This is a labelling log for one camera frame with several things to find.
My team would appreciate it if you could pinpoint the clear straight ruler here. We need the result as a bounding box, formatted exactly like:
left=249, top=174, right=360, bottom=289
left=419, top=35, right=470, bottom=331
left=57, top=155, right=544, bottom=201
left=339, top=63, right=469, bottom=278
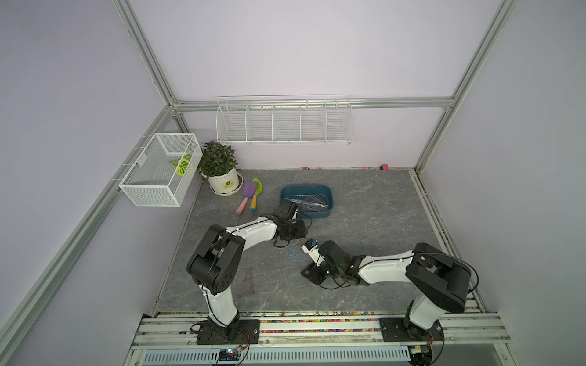
left=285, top=195, right=330, bottom=211

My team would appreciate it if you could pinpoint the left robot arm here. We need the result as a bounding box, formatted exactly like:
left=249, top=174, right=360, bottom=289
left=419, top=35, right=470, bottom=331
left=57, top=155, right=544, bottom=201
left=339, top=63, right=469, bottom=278
left=186, top=200, right=308, bottom=329

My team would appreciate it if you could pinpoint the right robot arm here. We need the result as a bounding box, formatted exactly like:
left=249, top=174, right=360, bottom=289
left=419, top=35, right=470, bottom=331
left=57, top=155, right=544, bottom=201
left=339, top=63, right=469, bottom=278
left=302, top=239, right=478, bottom=331

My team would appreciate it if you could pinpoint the teal plastic storage box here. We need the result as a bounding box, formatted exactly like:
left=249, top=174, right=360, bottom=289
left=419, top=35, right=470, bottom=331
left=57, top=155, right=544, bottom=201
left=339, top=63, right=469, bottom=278
left=280, top=184, right=334, bottom=219

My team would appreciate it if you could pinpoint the white pot saucer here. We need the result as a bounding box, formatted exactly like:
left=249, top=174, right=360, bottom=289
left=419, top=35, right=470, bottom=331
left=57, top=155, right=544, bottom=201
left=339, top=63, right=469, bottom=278
left=201, top=169, right=244, bottom=197

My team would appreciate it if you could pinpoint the white plant pot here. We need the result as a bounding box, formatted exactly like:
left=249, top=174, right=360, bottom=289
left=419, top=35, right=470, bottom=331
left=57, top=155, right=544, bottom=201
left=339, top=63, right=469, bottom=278
left=208, top=168, right=240, bottom=195

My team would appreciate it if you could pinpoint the green potted plant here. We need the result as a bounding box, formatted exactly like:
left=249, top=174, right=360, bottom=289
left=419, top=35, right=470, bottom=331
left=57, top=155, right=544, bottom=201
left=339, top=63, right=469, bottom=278
left=198, top=140, right=237, bottom=178

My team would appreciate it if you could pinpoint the green item in basket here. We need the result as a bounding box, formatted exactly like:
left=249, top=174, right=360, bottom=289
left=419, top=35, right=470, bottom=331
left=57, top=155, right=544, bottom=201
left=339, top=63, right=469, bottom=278
left=171, top=153, right=192, bottom=176

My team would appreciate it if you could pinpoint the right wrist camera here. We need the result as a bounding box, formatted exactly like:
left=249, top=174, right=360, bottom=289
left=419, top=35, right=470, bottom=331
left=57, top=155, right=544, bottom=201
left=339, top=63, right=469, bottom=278
left=302, top=238, right=323, bottom=266

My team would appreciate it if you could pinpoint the green shovel yellow handle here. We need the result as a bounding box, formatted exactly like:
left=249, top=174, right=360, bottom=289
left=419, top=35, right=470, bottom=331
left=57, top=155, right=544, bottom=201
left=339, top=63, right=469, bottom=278
left=250, top=178, right=262, bottom=212

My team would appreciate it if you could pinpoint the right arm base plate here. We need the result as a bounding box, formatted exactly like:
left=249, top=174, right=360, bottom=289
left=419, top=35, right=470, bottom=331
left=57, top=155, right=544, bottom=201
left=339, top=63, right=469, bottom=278
left=378, top=317, right=444, bottom=343

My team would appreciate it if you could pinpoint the white wire wall shelf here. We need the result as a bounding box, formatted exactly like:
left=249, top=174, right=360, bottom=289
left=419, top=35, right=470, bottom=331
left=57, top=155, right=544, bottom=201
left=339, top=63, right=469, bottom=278
left=215, top=97, right=354, bottom=144

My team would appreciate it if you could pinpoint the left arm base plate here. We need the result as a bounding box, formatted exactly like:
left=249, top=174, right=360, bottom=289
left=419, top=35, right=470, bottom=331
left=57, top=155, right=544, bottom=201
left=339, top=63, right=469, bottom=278
left=196, top=319, right=260, bottom=346

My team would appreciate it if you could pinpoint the white wire side basket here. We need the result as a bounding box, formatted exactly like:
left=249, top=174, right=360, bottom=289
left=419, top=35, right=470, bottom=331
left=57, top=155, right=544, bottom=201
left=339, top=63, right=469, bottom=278
left=119, top=133, right=202, bottom=207

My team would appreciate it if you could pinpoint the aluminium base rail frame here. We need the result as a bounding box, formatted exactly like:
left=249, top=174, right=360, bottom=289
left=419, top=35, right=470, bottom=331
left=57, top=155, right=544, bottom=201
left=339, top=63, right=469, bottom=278
left=124, top=312, right=523, bottom=365

